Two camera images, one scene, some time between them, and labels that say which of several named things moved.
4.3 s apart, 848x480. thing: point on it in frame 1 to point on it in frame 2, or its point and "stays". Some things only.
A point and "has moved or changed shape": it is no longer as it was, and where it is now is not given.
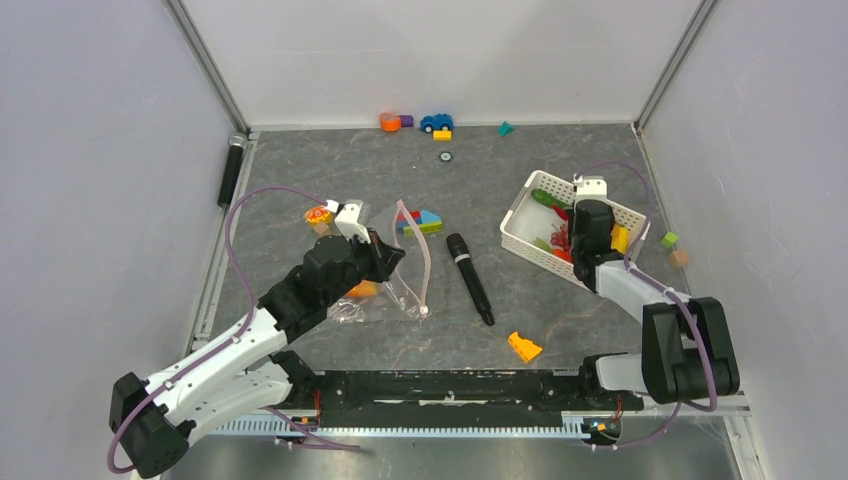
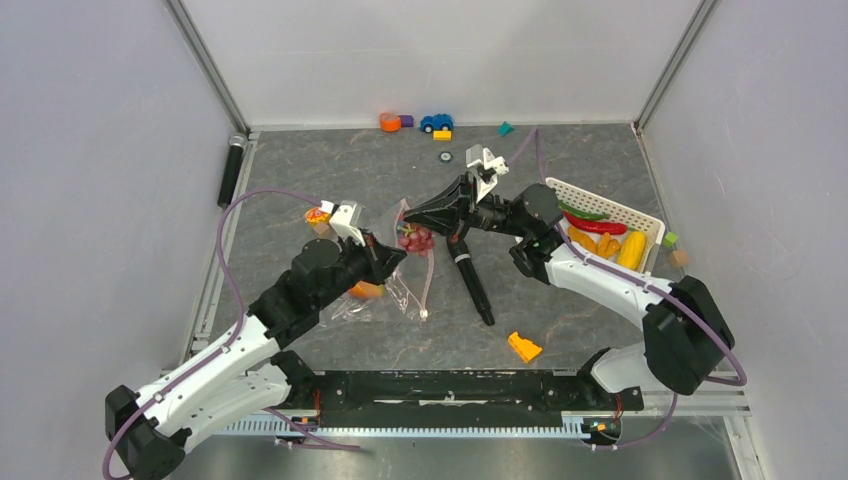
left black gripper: x=384 y=257 stays
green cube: x=668 y=240 stays
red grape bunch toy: x=561 y=238 has moved or changed shape
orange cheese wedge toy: x=526 y=348 stays
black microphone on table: x=460 y=251 stays
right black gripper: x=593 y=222 to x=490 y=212
